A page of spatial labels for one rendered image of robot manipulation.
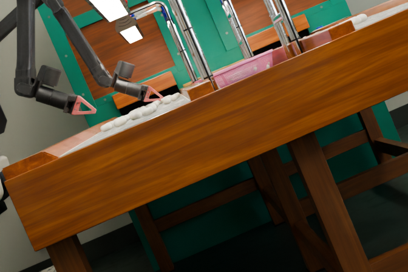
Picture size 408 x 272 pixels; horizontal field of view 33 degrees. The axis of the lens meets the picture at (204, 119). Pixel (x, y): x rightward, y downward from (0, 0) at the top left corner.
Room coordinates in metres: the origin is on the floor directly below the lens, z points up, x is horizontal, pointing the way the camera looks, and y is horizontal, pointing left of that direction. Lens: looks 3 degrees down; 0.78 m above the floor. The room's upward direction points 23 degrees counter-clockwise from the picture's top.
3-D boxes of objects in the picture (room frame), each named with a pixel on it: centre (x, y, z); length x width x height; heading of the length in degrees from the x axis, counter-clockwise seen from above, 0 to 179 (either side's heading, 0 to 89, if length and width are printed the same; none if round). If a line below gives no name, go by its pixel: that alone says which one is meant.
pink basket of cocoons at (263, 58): (2.22, -0.16, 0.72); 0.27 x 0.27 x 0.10
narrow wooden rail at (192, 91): (2.33, 0.00, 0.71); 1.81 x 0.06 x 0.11; 1
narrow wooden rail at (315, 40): (2.34, -0.32, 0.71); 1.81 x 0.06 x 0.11; 1
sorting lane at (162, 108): (2.33, 0.18, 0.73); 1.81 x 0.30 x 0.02; 1
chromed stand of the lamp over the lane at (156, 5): (2.76, 0.05, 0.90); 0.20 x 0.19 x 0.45; 1
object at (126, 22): (2.76, 0.13, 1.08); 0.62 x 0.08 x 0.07; 1
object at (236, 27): (2.77, -0.35, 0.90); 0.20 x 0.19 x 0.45; 1
